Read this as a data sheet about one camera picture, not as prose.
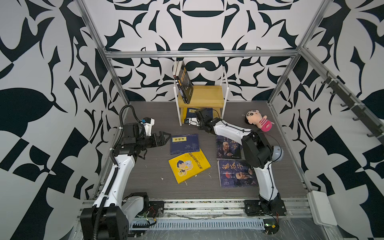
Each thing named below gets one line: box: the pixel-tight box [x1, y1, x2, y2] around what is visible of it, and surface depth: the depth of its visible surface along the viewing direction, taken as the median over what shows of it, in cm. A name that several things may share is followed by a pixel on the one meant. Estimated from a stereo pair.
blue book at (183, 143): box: [170, 133, 200, 155], surface depth 98 cm
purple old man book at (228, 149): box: [216, 135, 242, 160], surface depth 94 cm
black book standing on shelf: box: [172, 60, 189, 104], surface depth 83 cm
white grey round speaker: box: [272, 145, 284, 163], surface depth 87 cm
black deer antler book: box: [173, 60, 194, 104], surface depth 86 cm
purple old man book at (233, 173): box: [217, 159, 259, 188], surface depth 85 cm
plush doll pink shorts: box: [245, 109, 275, 132], surface depth 104 cm
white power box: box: [306, 190, 338, 227], surface depth 73 cm
